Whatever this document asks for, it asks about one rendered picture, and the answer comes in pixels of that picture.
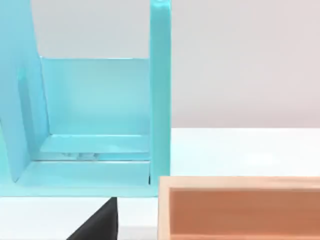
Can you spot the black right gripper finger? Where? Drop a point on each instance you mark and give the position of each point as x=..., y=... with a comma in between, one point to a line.
x=103, y=222

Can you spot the light blue rack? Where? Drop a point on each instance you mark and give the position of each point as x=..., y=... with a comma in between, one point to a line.
x=100, y=100

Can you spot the shallow salmon-coloured box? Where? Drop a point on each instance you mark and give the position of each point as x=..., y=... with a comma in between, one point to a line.
x=240, y=212

